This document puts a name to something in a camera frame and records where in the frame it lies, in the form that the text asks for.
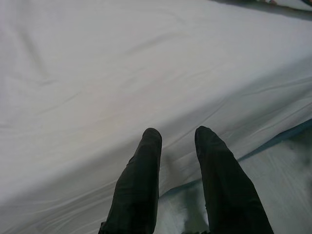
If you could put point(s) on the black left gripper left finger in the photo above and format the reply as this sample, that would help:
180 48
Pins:
136 190

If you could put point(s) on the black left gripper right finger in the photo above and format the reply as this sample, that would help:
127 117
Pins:
226 190

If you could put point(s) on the mattress with cream sheet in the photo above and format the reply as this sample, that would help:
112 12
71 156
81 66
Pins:
122 73

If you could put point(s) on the cream cartoon print blanket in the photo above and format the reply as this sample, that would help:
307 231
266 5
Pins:
280 2

